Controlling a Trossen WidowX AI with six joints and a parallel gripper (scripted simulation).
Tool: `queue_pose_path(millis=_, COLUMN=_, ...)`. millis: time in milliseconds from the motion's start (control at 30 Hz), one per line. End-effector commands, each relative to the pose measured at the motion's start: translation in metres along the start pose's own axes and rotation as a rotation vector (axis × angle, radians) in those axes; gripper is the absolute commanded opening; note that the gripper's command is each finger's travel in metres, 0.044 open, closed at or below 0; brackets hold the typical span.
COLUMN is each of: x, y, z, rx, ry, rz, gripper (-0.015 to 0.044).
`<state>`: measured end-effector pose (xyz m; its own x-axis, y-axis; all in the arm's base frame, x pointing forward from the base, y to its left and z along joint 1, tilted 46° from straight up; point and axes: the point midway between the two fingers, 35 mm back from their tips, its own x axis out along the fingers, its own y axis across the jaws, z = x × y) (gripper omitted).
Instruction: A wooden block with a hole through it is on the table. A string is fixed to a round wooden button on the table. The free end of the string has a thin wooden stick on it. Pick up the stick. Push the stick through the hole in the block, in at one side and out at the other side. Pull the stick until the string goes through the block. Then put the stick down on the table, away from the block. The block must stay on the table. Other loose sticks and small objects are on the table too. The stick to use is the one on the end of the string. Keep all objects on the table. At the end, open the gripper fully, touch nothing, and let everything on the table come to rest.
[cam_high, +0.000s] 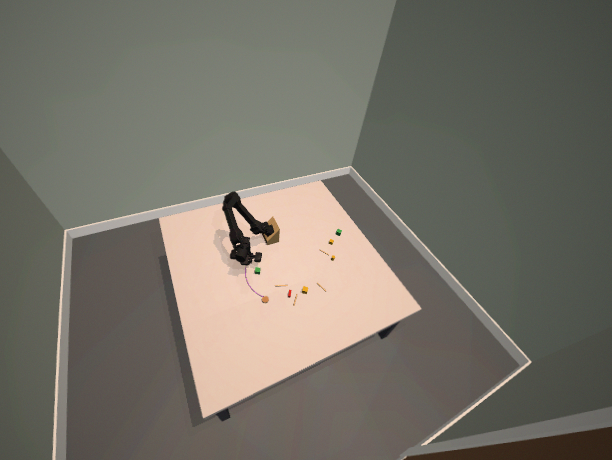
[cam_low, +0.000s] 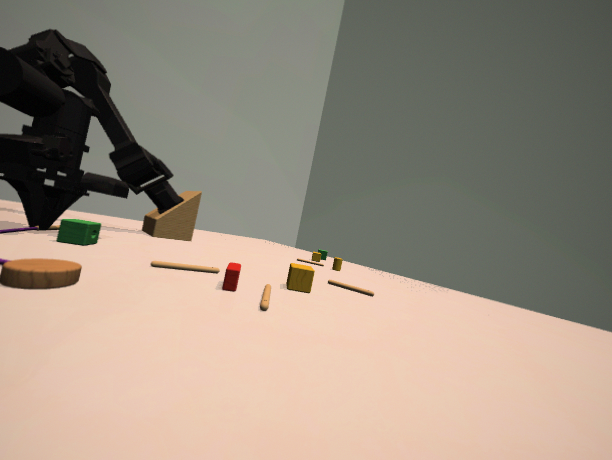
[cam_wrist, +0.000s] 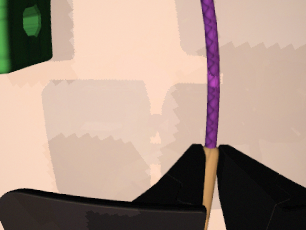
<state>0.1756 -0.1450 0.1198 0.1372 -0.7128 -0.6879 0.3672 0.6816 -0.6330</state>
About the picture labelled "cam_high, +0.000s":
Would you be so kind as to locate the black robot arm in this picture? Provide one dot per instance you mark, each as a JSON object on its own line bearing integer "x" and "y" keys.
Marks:
{"x": 236, "y": 236}

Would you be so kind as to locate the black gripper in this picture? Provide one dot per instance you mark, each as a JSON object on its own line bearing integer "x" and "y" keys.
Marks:
{"x": 257, "y": 257}

